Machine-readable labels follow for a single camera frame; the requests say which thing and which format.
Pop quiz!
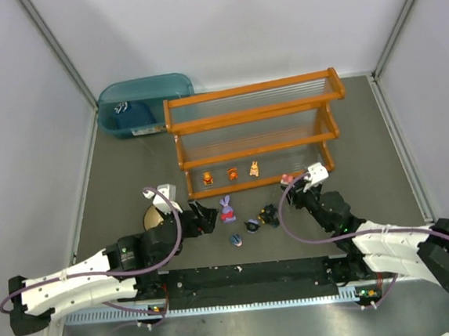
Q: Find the orange wooden shelf rack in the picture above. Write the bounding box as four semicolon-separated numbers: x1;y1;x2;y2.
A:
163;67;346;199

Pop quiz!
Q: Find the teal plastic bin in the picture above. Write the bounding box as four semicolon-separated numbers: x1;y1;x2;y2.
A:
97;73;194;139

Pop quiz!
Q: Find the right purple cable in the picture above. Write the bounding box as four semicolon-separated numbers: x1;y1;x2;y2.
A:
275;162;449;316

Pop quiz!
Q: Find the blue small lying toy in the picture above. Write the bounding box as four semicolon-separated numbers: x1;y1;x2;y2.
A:
230;234;243;247

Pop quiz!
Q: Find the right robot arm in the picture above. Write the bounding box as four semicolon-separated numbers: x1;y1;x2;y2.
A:
280;175;449;294

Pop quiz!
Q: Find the black purple small toy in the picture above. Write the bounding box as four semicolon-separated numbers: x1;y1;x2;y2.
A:
244;219;260;233

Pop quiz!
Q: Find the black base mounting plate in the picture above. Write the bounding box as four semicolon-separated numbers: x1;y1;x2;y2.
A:
114;249;400;315

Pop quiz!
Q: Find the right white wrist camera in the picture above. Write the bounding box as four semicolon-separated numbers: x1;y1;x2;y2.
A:
302;162;329;193

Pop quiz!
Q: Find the yellow bear toy figure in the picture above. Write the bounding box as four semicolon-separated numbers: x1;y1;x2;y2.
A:
202;171;214;186

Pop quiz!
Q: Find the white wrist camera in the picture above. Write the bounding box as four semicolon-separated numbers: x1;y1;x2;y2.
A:
142;184;183;215
302;162;329;193

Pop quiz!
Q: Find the purple rabbit toy figure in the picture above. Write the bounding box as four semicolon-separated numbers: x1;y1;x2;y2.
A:
219;194;236;224

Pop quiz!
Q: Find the orange tiger toy figure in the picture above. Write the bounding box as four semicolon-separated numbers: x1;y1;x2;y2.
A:
227;167;238;181

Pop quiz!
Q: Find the pink rabbit toy figure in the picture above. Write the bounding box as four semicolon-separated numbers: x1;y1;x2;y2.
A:
281;174;294;185

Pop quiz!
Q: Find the tan rabbit toy figure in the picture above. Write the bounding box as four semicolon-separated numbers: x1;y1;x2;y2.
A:
249;161;259;177

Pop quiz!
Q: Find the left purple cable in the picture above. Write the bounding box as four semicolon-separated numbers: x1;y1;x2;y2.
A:
0;184;192;336

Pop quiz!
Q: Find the purple cable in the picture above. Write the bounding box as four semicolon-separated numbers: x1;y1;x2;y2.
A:
0;184;192;336
275;162;449;316

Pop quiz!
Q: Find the black spiky toy figure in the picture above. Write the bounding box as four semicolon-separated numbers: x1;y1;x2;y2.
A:
258;204;280;228

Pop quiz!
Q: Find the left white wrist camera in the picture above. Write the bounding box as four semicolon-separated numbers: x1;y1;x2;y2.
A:
142;184;183;215

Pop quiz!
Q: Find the grey slotted cable duct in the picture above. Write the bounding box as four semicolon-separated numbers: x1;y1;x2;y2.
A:
64;286;376;326

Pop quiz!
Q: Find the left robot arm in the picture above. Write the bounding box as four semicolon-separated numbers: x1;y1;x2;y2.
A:
7;200;218;336

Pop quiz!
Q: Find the beige round bowl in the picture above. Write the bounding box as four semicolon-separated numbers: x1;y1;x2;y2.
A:
143;206;164;231

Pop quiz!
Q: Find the blue cap in bin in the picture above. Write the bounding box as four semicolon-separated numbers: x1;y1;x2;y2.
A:
112;100;156;129

